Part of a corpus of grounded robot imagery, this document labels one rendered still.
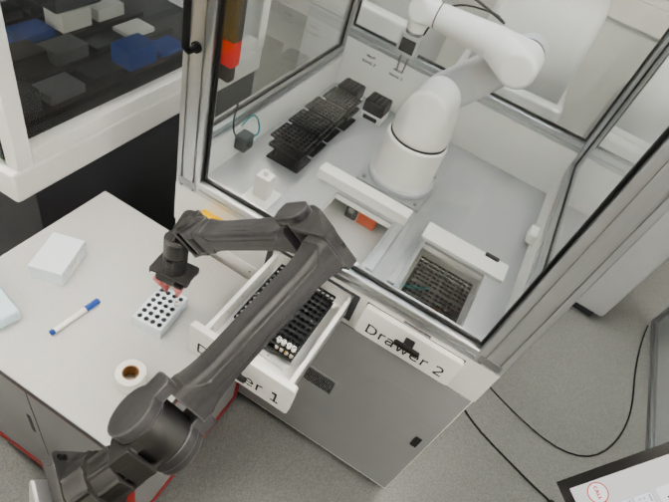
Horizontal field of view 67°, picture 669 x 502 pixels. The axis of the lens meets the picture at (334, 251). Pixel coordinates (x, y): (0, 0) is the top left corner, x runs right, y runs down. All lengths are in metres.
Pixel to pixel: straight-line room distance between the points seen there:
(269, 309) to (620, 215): 0.65
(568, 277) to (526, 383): 1.65
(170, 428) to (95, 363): 0.67
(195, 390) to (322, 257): 0.26
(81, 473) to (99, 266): 0.87
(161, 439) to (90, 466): 0.10
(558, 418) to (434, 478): 0.76
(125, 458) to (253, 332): 0.22
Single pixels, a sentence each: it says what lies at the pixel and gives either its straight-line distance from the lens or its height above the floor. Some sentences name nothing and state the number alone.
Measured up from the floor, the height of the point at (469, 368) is 0.91.
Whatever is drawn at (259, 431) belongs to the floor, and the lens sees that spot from 2.14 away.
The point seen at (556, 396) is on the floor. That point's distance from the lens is 2.81.
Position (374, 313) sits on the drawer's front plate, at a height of 0.92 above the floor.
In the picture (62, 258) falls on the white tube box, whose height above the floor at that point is 0.81.
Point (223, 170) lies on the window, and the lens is 1.40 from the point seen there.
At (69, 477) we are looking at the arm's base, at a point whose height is 1.22.
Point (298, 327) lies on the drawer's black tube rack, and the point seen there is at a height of 0.90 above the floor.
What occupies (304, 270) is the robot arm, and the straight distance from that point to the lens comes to 0.76.
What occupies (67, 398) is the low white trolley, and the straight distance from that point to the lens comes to 1.35.
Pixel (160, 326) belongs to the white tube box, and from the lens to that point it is 1.40.
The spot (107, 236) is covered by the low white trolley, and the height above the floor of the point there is 0.76.
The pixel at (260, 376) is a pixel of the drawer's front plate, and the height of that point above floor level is 0.91.
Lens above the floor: 1.95
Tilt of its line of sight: 45 degrees down
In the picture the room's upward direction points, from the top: 21 degrees clockwise
